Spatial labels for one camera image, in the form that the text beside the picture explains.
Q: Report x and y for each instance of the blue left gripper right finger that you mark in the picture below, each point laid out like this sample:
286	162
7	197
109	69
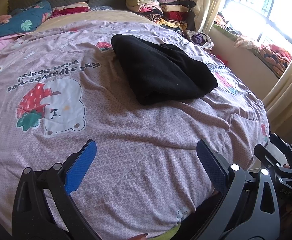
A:
215	166

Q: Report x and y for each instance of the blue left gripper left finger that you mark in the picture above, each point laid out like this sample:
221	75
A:
80	166

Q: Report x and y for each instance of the black sweater orange cuffs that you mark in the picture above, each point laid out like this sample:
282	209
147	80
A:
161	72

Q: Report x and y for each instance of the green sleeve forearm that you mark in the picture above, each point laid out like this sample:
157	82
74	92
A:
168	235

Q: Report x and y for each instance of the clothes on window sill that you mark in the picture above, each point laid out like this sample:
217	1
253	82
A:
276	58

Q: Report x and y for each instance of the right stack folded clothes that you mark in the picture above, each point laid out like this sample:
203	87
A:
178	14

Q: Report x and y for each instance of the stack folded clothes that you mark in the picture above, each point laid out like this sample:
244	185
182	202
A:
178	14
148	8

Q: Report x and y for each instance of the left stack folded clothes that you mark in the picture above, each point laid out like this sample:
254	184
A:
148	8

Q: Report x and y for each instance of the left hand painted nails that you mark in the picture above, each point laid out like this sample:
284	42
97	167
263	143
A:
140	237

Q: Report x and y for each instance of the pink strawberry print duvet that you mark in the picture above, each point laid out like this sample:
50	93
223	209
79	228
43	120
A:
64	86

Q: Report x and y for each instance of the red plastic bag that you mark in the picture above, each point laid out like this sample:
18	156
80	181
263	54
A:
222	60

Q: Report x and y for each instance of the bag with purple cloth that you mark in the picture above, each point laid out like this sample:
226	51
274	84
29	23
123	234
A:
200	39

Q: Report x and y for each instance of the window with bars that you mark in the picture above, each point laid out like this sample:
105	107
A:
262	21

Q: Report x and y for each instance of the beige blanket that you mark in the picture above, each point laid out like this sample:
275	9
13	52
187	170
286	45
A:
99	15

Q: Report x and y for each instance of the teal floral leaf quilt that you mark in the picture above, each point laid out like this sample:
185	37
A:
25	20

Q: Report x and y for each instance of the red and cream pillow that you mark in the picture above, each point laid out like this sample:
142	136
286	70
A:
70	9

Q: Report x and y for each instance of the cream curtain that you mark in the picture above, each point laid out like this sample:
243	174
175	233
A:
205	14

